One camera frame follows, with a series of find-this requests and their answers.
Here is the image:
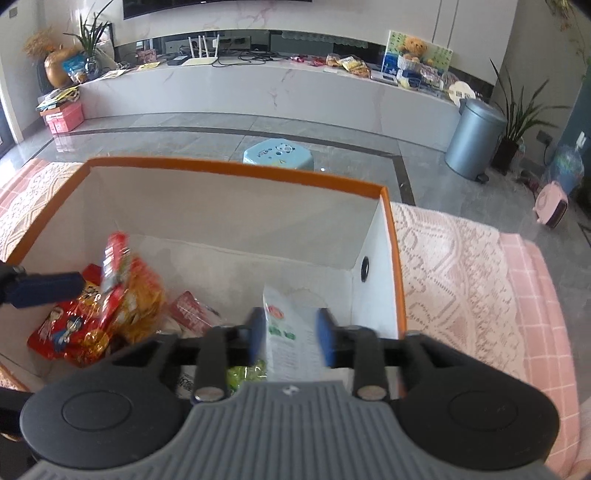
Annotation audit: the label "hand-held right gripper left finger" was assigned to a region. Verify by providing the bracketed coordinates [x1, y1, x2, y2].
[99, 307, 269, 404]

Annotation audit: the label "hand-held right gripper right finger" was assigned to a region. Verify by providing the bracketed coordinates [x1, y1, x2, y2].
[314, 307, 467, 402]

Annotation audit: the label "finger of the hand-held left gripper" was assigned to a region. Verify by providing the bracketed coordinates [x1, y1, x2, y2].
[0, 387, 33, 416]
[0, 263, 86, 309]

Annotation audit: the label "white snack packet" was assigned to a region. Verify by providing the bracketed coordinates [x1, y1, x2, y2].
[262, 285, 333, 384]

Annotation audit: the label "light green snack packet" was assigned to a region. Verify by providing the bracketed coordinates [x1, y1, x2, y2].
[226, 357, 269, 398]

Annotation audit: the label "red snack packet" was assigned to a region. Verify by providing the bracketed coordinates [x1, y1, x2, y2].
[27, 263, 125, 367]

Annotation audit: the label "clear red-label snack packet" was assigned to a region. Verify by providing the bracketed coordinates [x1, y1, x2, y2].
[166, 291, 227, 342]

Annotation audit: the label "clear bread packet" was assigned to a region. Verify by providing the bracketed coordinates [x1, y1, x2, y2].
[175, 364, 199, 400]

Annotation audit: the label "orange striped snack packet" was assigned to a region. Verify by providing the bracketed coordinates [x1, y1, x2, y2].
[99, 231, 167, 344]

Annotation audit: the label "orange cardboard box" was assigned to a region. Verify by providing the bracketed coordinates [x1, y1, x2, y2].
[0, 157, 407, 402]

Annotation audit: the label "pink box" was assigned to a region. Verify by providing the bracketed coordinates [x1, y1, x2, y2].
[44, 102, 85, 134]

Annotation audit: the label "light blue stool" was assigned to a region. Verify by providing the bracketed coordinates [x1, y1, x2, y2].
[242, 141, 315, 172]

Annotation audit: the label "stack of papers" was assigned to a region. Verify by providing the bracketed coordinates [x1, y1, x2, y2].
[36, 85, 81, 112]

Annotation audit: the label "golden brown vase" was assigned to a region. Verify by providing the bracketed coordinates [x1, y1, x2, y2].
[44, 45, 86, 89]

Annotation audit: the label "blue snack bag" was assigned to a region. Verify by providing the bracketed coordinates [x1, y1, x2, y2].
[62, 56, 88, 84]

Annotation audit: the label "white marble console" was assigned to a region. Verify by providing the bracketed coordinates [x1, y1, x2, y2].
[69, 58, 469, 153]

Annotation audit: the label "dried flower bunch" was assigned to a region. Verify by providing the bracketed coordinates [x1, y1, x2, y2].
[22, 27, 58, 58]

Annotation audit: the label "grey trash can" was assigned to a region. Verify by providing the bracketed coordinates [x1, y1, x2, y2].
[444, 98, 508, 183]

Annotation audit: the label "potted plant in black pot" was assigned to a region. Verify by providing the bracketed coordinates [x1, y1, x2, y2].
[487, 58, 573, 175]

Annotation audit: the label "long-leaf plant in glass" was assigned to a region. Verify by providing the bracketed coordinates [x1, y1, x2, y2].
[65, 0, 116, 79]

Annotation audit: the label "pink heater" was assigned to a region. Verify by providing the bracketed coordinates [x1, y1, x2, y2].
[532, 181, 570, 230]

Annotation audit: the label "yellow snack bags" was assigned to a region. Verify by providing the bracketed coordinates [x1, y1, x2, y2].
[325, 53, 372, 78]

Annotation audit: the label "white router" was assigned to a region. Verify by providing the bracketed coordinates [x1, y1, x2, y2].
[181, 34, 220, 68]

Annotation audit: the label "blue carton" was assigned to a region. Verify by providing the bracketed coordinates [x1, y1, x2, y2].
[381, 51, 402, 82]

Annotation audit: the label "blue water bottle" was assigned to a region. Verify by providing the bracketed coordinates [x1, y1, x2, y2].
[545, 131, 589, 195]

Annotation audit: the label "brown teddy bear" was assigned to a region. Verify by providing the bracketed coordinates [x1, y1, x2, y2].
[398, 37, 428, 63]

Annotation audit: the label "green patterned board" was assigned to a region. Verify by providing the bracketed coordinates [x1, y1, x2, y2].
[385, 30, 454, 70]

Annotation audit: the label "black television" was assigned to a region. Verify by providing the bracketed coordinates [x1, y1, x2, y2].
[122, 0, 315, 20]

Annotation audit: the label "hanging vine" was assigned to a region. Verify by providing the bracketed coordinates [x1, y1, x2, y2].
[545, 0, 585, 51]

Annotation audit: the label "black cables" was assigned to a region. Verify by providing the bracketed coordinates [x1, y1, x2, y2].
[212, 48, 282, 66]

